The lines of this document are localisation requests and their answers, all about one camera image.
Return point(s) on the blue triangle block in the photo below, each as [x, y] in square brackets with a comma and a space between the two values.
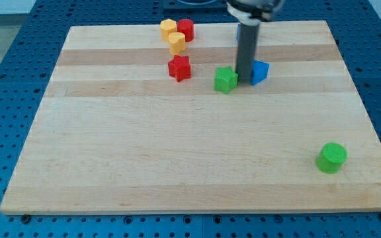
[259, 72]

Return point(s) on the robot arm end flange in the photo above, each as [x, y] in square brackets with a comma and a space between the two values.
[252, 12]

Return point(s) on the red star block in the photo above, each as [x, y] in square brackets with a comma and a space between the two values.
[180, 68]

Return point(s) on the green star block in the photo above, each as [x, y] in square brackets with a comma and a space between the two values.
[225, 79]

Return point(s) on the light wooden board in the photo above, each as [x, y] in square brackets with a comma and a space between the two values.
[115, 134]

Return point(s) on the yellow heart block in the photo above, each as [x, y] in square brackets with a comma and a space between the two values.
[177, 43]

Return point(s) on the red cylinder block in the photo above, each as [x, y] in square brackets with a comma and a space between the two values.
[186, 26]

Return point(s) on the yellow hexagon block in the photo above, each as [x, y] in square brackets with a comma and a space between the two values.
[167, 27]

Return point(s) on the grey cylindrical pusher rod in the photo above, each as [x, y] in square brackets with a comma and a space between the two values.
[247, 38]

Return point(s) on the green cylinder block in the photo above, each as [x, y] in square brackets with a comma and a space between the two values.
[331, 157]

